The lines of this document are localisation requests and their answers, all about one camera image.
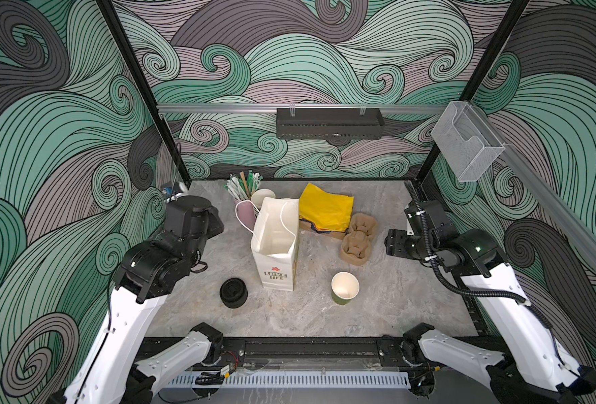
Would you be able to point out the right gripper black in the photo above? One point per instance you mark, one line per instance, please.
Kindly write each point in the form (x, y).
(394, 242)

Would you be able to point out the green paper coffee cup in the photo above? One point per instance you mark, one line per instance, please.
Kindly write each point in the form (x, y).
(345, 287)

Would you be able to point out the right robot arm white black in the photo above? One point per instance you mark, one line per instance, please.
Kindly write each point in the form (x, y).
(534, 367)

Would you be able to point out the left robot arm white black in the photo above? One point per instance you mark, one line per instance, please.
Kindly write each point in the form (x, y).
(141, 284)

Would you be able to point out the brown pulp cup carrier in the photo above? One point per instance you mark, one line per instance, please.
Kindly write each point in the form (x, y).
(357, 244)

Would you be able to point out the yellow napkin stack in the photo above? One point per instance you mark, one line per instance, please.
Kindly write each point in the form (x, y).
(325, 212)

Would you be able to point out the white paper gift bag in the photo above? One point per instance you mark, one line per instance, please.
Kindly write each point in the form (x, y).
(275, 243)

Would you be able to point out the stack of green paper cups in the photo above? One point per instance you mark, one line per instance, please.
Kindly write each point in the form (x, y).
(258, 197)

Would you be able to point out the pink holder with straws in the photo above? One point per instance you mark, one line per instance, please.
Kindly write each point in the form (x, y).
(241, 188)

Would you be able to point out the stack of black cup lids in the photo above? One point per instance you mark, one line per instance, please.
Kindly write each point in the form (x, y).
(233, 293)

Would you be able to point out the clear acrylic wall holder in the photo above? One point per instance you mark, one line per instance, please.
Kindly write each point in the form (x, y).
(467, 140)

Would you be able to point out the black wall tray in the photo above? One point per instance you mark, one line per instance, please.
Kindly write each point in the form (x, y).
(329, 123)

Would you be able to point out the white slotted cable duct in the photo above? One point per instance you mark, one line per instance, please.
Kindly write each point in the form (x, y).
(300, 379)

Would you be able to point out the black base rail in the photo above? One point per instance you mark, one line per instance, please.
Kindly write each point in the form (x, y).
(387, 351)

